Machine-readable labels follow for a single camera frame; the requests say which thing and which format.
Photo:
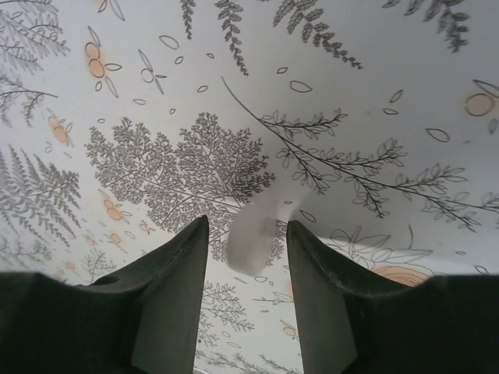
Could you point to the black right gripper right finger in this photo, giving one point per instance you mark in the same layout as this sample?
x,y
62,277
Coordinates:
x,y
390,323

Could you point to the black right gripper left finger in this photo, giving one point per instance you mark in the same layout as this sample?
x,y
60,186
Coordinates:
x,y
117,319

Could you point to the plain white bottle cap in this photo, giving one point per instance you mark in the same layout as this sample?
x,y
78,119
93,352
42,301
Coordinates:
x,y
251,241

